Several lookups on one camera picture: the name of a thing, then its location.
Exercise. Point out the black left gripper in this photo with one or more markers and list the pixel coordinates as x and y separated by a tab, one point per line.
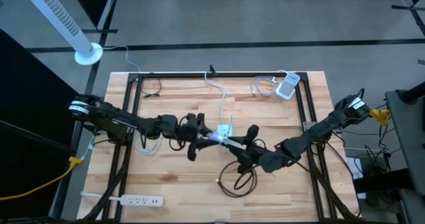
198	131

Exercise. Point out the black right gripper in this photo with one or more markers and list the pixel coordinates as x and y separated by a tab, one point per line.
254	161

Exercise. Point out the mint green cube power strip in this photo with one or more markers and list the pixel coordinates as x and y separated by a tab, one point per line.
225	131

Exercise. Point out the white tower power strip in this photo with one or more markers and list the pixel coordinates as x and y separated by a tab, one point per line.
287	86

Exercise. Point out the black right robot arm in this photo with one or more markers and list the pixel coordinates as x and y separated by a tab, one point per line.
325	124

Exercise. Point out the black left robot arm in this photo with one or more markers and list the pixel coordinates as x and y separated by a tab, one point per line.
109	117

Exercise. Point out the white flat power strip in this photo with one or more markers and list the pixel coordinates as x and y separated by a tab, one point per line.
142	200

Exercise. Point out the white floor device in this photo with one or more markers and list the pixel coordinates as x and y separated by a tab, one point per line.
355	171

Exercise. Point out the yellow plug connector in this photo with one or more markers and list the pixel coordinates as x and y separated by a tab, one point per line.
380	116

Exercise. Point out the black computer box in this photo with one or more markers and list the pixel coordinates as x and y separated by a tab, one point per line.
382	182

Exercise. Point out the grey desk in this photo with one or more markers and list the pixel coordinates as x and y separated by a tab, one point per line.
405	134

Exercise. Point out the black pole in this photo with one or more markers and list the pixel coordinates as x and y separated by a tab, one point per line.
413	92

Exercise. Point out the white tower fan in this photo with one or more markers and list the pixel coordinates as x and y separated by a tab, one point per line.
59	18

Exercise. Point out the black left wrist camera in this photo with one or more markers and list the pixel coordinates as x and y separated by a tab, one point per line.
186	126

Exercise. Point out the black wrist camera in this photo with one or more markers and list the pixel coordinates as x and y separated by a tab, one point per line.
270	161
186	126

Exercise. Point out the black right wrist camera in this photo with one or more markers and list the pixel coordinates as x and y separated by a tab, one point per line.
270	161

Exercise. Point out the black aluminium table frame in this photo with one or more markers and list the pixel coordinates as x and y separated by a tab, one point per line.
179	74

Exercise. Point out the black diagonal frame strut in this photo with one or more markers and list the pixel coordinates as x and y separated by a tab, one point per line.
337	200
101	200

